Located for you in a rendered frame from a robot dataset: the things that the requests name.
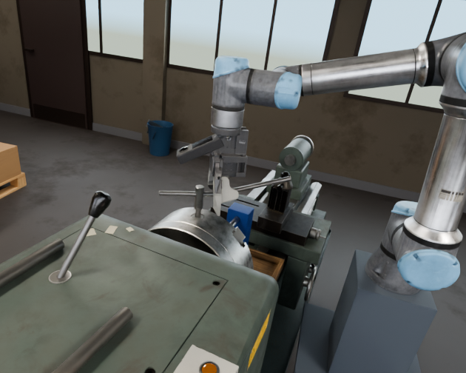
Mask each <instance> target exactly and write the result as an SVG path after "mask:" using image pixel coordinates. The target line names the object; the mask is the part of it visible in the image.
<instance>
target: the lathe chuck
mask: <svg viewBox="0 0 466 373"><path fill-rule="evenodd" d="M193 214H195V208H194V207H188V208H182V209H178V210H175V211H174V212H171V213H170V214H169V215H167V216H166V217H165V218H164V219H162V220H161V221H159V222H158V223H157V224H160V223H163V222H167V221H179V222H184V223H187V224H191V225H193V226H196V227H198V228H200V229H202V230H203V231H205V232H207V233H209V234H210V235H211V236H212V237H213V238H215V239H216V240H217V241H218V242H219V243H220V244H221V245H222V246H223V247H224V248H225V250H226V251H227V252H228V253H229V255H230V256H231V258H232V260H233V261H234V263H237V264H240V265H242V266H245V267H248V268H250V269H254V267H253V260H252V257H251V253H250V250H249V248H248V246H247V244H246V242H244V243H243V247H242V246H240V244H239V243H238V241H237V240H236V238H235V237H234V236H233V233H232V232H236V231H237V230H236V229H235V228H234V227H233V226H232V225H231V224H230V223H229V222H228V221H227V220H225V219H224V218H222V217H220V216H217V214H215V213H213V212H210V211H209V210H205V209H202V210H201V215H203V216H204V218H203V219H200V220H198V219H194V218H192V215H193Z"/></svg>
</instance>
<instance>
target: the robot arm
mask: <svg viewBox="0 0 466 373"><path fill-rule="evenodd" d="M403 84H417V85H418V86H420V87H431V86H438V87H443V88H442V92H441V95H440V98H439V104H440V105H441V107H442V108H443V110H444V111H445V113H444V115H443V119H442V123H441V126H440V128H439V133H438V135H437V139H436V143H435V146H434V148H433V153H432V156H431V159H430V163H429V166H428V171H427V173H426V176H425V180H424V183H423V186H422V191H421V193H420V196H419V201H418V203H416V202H412V201H399V202H397V203H396V204H395V205H394V208H393V210H391V216H390V218H389V221H388V225H387V227H386V229H385V233H384V235H383V237H382V241H381V244H380V245H379V247H378V248H377V250H376V251H375V252H374V253H373V254H372V255H371V256H370V258H369V259H368V260H367V263H366V265H365V271H366V273H367V275H368V277H369V278H370V279H371V280H372V281H373V282H374V283H376V284H377V285H378V286H381V287H382V288H383V289H386V290H388V291H390V292H394V293H397V294H400V295H414V294H416V293H417V292H418V291H419V290H420V289H421V290H427V291H434V290H440V289H441V288H447V287H449V286H450V285H452V284H453V283H454V282H456V280H457V279H458V277H459V274H460V265H459V262H458V260H457V259H456V254H457V252H458V250H459V247H460V244H461V242H462V234H461V232H460V231H459V230H458V228H457V227H458V225H459V221H460V219H461V216H462V213H463V210H464V208H465V204H466V32H464V33H460V34H457V35H454V36H449V37H447V38H441V39H437V40H433V41H425V42H422V43H421V44H420V45H419V46H418V47H417V48H412V49H406V50H397V51H391V52H386V53H376V54H370V55H365V56H355V57H350V58H340V59H334V60H329V61H319V62H314V63H308V64H300V65H293V66H280V67H276V68H275V69H273V70H272V71H271V70H258V69H253V68H249V60H248V59H247V58H244V57H237V56H218V57H217V58H216V60H215V71H214V75H213V90H212V113H211V124H212V125H211V132H213V133H214V135H210V136H209V137H207V138H204V139H202V140H199V141H197V142H194V143H193V144H190V145H188V146H186V147H182V148H181V149H178V150H177V160H178V162H179V163H180V164H185V163H186V162H189V161H191V160H194V159H196V158H199V157H200V156H202V155H205V154H208V153H210V156H209V176H208V187H209V188H210V189H213V191H214V195H213V201H214V205H213V209H214V210H215V212H216V214H217V216H220V207H221V204H222V203H225V202H229V201H233V200H236V199H237V198H238V196H239V194H238V191H237V190H235V189H232V188H231V187H230V186H229V179H228V178H229V177H246V165H247V158H248V157H247V155H246V149H247V142H248V135H249V131H248V130H247V129H246V127H242V126H243V114H244V107H245V103H247V104H255V105H260V106H266V107H276V108H278V109H281V110H283V109H289V110H294V109H296V108H297V106H298V104H299V100H300V96H305V95H318V94H325V93H337V92H344V91H351V90H364V89H370V88H377V87H389V86H396V85H403ZM227 136H228V137H227ZM244 166H245V169H244ZM221 180H222V189H221Z"/></svg>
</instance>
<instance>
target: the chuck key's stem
mask: <svg viewBox="0 0 466 373"><path fill-rule="evenodd" d="M195 193H196V196H195V206H194V208H195V218H200V213H201V210H202V208H203V194H204V186H203V185H197V186H196V187H195Z"/></svg>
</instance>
